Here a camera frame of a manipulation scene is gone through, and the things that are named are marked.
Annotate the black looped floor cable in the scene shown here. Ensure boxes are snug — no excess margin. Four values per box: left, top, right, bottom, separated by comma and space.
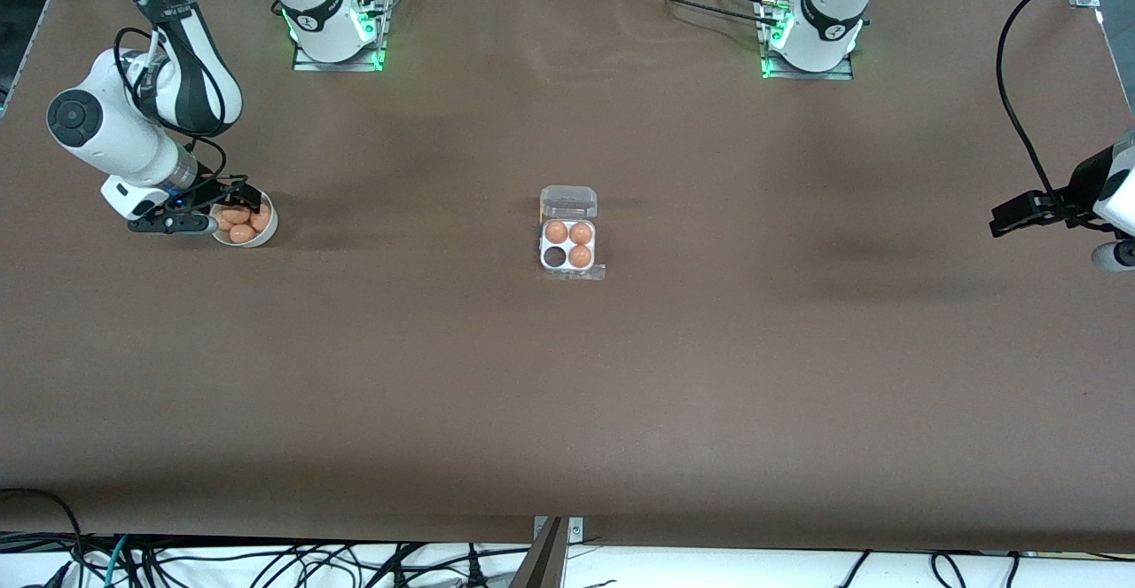
0, 486, 85, 588

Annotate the metal table edge bracket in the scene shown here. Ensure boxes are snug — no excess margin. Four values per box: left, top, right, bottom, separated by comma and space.
510, 515, 586, 588

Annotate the clear plastic egg box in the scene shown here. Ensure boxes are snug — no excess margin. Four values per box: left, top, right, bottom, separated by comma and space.
538, 185, 607, 283

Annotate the white round bowl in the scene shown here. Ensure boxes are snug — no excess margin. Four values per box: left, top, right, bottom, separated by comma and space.
210, 191, 279, 248

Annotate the black left arm wrist cable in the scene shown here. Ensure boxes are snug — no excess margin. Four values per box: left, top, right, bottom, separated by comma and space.
995, 0, 1135, 208

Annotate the long black base cable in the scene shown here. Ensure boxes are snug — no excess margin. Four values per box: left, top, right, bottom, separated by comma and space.
621, 0, 772, 23

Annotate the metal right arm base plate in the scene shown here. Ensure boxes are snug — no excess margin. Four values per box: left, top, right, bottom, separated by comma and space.
293, 0, 387, 73

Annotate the black right arm wrist cable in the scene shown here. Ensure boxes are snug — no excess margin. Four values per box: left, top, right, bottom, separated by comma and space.
113, 26, 230, 183

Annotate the black arm wrist cable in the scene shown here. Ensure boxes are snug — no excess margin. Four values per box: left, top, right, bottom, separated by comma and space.
995, 0, 1135, 208
113, 26, 230, 183

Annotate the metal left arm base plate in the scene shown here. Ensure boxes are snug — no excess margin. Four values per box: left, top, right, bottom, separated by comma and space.
761, 0, 856, 82

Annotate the teal floor cable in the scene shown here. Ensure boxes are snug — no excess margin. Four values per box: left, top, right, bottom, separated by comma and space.
102, 535, 132, 588

